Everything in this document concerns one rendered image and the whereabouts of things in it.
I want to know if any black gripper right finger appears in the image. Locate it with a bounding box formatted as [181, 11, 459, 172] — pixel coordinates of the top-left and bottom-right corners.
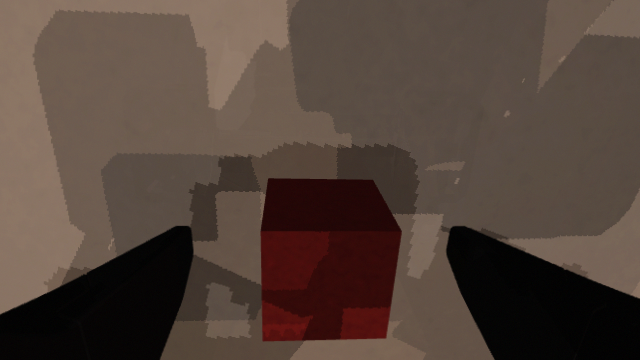
[446, 226, 640, 360]

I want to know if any dark red cube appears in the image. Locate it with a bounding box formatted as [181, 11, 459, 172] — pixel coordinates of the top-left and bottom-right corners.
[261, 178, 402, 341]

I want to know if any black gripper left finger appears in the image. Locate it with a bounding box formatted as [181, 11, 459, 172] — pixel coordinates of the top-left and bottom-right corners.
[0, 226, 194, 360]

